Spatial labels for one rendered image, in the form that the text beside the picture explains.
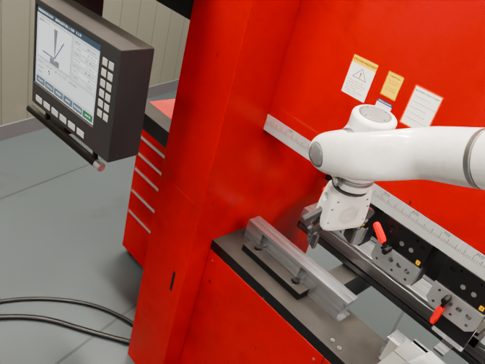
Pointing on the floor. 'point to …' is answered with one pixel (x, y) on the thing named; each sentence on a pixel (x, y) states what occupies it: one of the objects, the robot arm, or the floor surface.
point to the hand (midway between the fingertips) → (330, 238)
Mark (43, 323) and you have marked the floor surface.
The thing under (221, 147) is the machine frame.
